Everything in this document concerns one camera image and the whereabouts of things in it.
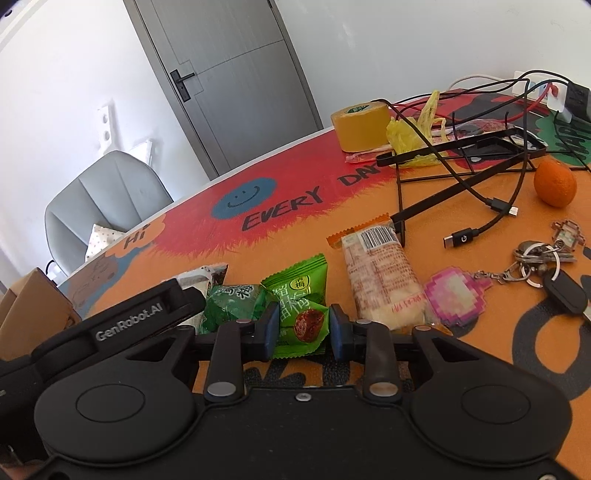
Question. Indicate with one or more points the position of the grey door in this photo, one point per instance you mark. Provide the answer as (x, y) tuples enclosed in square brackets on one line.
[(240, 69)]

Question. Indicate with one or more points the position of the white power strip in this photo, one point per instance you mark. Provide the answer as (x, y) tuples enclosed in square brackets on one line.
[(556, 99)]

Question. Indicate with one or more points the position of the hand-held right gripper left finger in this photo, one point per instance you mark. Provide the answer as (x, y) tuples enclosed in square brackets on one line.
[(273, 332)]

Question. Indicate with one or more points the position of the spotted white cushion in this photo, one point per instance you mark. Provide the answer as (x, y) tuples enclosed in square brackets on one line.
[(104, 240)]

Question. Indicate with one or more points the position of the white charger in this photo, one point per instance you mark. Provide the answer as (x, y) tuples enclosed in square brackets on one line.
[(563, 117)]

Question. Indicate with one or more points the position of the orange tangerine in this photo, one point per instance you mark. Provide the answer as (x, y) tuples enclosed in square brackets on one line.
[(554, 182)]

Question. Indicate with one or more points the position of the yellow tape roll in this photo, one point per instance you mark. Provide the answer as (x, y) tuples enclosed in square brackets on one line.
[(360, 127)]

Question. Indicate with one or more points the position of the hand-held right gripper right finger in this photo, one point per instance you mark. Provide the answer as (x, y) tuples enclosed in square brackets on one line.
[(335, 332)]

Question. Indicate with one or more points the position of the red-edged clear packet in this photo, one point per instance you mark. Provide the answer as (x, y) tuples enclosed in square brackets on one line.
[(364, 156)]

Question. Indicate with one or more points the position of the orange-edged clear snack packet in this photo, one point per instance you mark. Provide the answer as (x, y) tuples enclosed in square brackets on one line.
[(383, 277)]

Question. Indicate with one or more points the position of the dark green snack packet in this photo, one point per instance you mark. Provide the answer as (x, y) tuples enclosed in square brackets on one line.
[(228, 307)]

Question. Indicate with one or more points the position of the black charger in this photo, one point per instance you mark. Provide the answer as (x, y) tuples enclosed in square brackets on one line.
[(579, 99)]

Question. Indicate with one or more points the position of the white board with holes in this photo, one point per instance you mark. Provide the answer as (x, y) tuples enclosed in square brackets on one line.
[(105, 124)]

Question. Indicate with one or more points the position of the brown cardboard box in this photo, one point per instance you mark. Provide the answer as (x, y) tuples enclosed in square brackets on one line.
[(27, 318)]

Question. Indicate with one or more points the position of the yellow plastic bag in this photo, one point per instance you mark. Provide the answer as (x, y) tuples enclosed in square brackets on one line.
[(406, 138)]

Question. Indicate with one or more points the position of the white panel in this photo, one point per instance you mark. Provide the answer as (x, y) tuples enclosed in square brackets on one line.
[(144, 150)]

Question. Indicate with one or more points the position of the white snack packet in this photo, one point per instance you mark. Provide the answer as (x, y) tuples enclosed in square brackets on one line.
[(203, 277)]

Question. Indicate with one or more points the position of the grey chair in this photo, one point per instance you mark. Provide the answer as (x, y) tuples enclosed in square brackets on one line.
[(92, 194)]

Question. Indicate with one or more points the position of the light green snack packet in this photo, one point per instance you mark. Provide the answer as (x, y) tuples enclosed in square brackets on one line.
[(295, 295)]

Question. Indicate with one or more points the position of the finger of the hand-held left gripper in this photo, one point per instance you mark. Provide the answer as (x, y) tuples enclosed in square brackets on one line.
[(184, 302)]

